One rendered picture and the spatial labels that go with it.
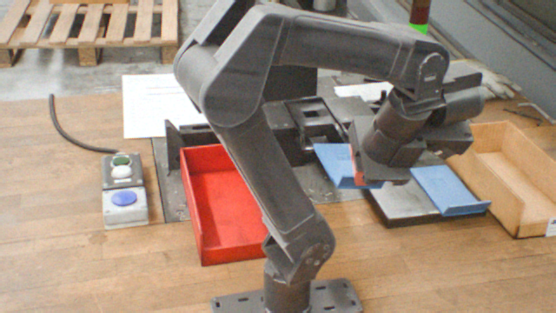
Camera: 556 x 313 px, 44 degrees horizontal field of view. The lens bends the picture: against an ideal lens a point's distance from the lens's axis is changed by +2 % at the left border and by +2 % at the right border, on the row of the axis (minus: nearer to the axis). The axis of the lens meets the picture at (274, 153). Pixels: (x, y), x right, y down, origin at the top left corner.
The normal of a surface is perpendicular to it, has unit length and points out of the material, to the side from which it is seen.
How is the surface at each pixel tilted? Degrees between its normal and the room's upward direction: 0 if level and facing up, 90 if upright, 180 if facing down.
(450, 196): 0
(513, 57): 90
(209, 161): 90
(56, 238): 0
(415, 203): 0
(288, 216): 82
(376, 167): 28
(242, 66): 90
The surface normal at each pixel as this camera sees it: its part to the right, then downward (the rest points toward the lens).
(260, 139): 0.52, 0.52
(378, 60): 0.26, 0.50
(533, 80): -0.98, 0.07
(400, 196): 0.02, -0.86
